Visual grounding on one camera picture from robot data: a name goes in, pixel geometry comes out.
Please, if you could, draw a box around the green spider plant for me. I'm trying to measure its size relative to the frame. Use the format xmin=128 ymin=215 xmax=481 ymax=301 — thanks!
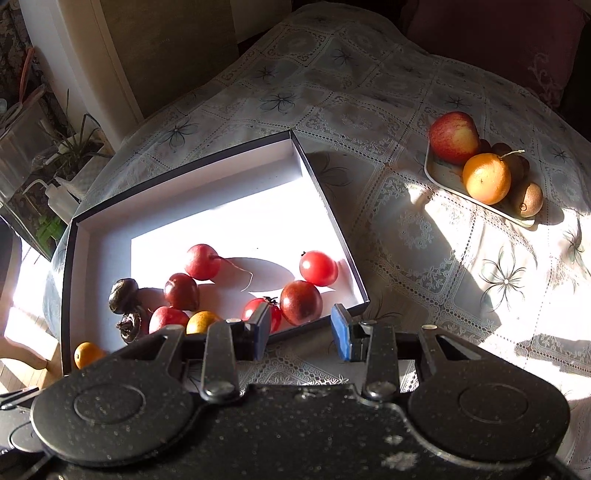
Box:
xmin=44 ymin=90 xmax=112 ymax=181

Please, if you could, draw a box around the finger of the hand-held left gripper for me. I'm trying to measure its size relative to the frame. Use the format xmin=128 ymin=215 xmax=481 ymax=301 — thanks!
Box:
xmin=0 ymin=387 xmax=41 ymax=409

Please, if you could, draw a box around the green plastic item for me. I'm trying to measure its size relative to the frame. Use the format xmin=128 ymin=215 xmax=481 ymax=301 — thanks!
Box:
xmin=32 ymin=215 xmax=65 ymax=252

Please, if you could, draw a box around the dark brown mushroom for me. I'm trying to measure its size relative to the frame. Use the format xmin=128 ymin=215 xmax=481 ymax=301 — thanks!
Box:
xmin=109 ymin=278 xmax=139 ymax=313

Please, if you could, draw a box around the white plant pot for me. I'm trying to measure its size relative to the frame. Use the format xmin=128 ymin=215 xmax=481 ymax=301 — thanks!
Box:
xmin=60 ymin=154 xmax=114 ymax=199

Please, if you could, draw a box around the red round fruit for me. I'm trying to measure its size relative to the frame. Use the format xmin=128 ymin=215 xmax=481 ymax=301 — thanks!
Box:
xmin=148 ymin=306 xmax=190 ymax=335

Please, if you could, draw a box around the dark red tomato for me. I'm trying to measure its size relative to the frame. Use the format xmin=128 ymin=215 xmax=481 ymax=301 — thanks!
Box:
xmin=280 ymin=280 xmax=322 ymax=326

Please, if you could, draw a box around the dark red plum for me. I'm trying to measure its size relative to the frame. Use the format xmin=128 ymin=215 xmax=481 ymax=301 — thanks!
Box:
xmin=163 ymin=272 xmax=201 ymax=311

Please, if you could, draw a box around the large orange with stem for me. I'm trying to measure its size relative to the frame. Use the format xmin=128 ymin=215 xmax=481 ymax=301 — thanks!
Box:
xmin=462 ymin=149 xmax=526 ymax=206

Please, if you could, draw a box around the patterned fabric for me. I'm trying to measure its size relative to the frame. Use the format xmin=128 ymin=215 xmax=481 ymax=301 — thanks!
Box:
xmin=0 ymin=7 xmax=33 ymax=97

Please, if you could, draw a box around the small orange tangerine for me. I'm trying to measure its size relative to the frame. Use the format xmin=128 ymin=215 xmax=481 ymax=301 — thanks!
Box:
xmin=74 ymin=342 xmax=107 ymax=370
xmin=186 ymin=311 xmax=222 ymax=335

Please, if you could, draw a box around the grey fruit tray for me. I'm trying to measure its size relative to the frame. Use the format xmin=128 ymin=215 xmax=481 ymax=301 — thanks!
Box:
xmin=424 ymin=138 xmax=536 ymax=229

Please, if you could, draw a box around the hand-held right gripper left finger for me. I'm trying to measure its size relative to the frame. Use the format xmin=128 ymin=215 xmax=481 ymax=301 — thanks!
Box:
xmin=111 ymin=302 xmax=273 ymax=401

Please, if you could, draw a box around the dark red cushion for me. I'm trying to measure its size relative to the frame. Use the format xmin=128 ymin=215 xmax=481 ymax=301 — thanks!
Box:
xmin=402 ymin=0 xmax=587 ymax=109

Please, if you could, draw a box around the black box with white inside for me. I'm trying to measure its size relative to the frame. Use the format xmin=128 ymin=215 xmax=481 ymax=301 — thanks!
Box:
xmin=60 ymin=130 xmax=371 ymax=372

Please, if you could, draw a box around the red radish with root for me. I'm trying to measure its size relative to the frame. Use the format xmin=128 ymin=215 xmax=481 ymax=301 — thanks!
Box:
xmin=185 ymin=244 xmax=254 ymax=292

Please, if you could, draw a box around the white squeeze bottle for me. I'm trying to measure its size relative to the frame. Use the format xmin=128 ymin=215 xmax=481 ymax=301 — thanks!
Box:
xmin=23 ymin=178 xmax=83 ymax=221

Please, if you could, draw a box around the red yellow apple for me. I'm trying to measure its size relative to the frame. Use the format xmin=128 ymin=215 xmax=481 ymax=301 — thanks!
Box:
xmin=428 ymin=111 xmax=482 ymax=166

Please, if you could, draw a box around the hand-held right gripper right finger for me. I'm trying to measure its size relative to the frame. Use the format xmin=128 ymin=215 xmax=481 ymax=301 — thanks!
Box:
xmin=331 ymin=303 xmax=502 ymax=401

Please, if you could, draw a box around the orange tube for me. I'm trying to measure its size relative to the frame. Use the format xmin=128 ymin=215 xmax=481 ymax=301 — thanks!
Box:
xmin=17 ymin=46 xmax=37 ymax=100

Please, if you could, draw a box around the white lace tablecloth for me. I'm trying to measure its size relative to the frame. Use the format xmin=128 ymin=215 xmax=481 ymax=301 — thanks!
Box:
xmin=44 ymin=2 xmax=591 ymax=472

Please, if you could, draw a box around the glass tank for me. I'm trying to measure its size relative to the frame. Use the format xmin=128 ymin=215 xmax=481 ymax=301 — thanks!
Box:
xmin=0 ymin=88 xmax=70 ymax=259

